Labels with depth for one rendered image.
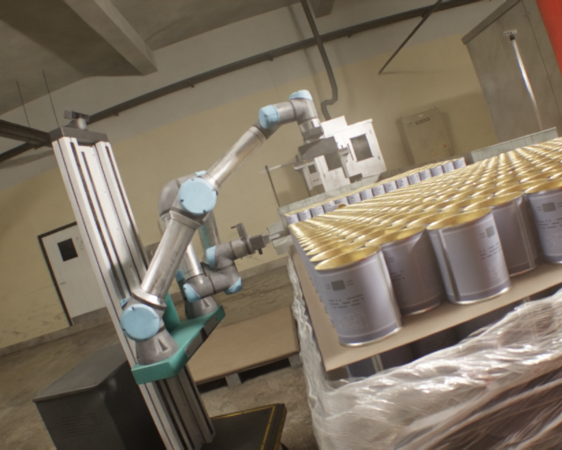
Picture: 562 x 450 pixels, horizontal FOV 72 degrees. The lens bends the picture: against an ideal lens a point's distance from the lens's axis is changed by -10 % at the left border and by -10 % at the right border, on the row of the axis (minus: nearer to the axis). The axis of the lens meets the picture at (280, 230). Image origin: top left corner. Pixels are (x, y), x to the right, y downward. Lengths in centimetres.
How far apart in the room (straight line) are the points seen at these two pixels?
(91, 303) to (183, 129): 395
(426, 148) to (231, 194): 378
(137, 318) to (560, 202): 114
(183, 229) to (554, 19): 118
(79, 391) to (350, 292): 147
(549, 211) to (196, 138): 814
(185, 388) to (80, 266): 735
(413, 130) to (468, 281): 797
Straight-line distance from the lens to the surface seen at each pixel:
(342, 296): 40
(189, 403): 202
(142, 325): 133
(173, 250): 133
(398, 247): 43
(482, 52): 527
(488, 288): 43
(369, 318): 40
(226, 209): 830
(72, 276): 930
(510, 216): 48
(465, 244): 42
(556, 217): 48
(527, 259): 49
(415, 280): 44
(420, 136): 840
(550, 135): 250
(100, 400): 173
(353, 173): 692
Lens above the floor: 127
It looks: 4 degrees down
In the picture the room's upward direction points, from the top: 19 degrees counter-clockwise
